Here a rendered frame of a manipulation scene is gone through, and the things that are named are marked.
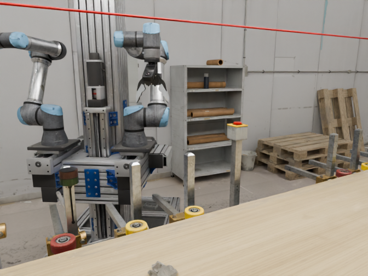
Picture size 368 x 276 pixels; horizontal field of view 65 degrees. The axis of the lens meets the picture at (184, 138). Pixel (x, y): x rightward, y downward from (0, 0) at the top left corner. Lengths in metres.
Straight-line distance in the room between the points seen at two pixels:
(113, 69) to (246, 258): 1.35
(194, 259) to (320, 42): 5.06
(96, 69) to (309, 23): 4.26
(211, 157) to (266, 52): 1.84
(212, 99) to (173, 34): 1.06
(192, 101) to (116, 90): 2.36
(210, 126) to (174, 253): 3.46
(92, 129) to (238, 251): 1.22
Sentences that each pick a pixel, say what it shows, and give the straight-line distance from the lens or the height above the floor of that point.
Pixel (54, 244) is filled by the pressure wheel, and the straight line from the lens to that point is 1.10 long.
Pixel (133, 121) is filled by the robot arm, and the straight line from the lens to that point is 1.68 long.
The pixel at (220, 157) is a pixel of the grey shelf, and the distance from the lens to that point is 4.55.
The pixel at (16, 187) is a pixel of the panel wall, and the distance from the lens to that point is 3.90.
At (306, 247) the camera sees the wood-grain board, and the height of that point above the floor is 0.90.
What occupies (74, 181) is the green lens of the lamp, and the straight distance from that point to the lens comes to 1.05.
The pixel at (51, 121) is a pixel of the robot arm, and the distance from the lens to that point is 1.86.
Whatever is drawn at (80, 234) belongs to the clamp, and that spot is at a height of 0.87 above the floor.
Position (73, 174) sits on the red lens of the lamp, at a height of 1.13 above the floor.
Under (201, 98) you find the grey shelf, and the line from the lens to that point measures 4.19.
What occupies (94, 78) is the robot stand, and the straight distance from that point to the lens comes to 1.83.
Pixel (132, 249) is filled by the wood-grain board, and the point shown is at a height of 0.90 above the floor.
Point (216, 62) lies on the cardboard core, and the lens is 3.93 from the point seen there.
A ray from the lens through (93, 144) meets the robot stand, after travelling 1.90.
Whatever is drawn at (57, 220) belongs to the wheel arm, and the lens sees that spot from 1.35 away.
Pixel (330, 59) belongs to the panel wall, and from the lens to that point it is 5.91.
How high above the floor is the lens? 1.46
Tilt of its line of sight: 13 degrees down
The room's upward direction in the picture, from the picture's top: straight up
